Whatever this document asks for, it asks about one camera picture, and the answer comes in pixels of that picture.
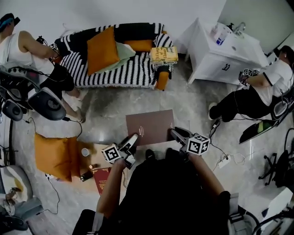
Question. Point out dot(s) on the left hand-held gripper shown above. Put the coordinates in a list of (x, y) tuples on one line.
[(111, 153)]

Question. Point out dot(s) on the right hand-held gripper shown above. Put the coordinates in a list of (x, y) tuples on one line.
[(197, 144)]

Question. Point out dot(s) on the brown book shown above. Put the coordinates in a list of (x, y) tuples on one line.
[(149, 126)]

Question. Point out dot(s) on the person's left forearm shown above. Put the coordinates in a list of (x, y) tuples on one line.
[(110, 188)]

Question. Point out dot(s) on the person's right forearm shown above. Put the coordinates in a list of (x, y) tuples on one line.
[(204, 174)]

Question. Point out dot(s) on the wooden coffee table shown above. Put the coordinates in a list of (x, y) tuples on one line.
[(97, 156)]

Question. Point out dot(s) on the red hardcover book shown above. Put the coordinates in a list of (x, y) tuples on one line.
[(101, 181)]

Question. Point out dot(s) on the yellow book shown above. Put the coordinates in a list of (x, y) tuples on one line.
[(164, 54)]

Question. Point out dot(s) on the person's right shoe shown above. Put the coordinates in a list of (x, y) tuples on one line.
[(170, 153)]

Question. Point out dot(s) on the person's shoe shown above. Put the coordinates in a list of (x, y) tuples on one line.
[(150, 154), (170, 153)]

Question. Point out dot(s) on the person's left shoe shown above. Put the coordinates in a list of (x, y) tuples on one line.
[(150, 154)]

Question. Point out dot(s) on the white cup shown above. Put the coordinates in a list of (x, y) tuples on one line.
[(85, 152)]

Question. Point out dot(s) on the white power strip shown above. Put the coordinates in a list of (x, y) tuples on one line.
[(224, 161), (49, 176)]

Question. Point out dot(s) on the orange cushion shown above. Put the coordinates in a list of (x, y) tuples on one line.
[(102, 50), (52, 156), (77, 158)]

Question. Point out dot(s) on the dark soap dispenser bottle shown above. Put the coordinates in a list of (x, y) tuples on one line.
[(85, 176)]

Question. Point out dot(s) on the person's black clothing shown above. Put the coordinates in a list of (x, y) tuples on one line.
[(165, 195)]

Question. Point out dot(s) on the black white striped blanket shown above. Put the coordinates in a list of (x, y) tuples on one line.
[(110, 75)]

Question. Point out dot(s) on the white sink cabinet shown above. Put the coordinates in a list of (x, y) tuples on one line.
[(213, 64)]

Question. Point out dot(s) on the light green cushion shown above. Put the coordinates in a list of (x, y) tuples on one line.
[(125, 54)]

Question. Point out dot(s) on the white bottle blue label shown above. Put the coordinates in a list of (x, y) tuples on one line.
[(220, 36)]

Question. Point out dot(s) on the black office chair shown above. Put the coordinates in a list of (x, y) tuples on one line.
[(283, 165)]

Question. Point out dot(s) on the black pump bottle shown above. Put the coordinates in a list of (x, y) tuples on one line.
[(230, 27)]

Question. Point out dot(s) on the white beanbag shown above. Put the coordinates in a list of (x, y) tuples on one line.
[(16, 176)]

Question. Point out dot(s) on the chrome faucet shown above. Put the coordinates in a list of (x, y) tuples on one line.
[(240, 28)]

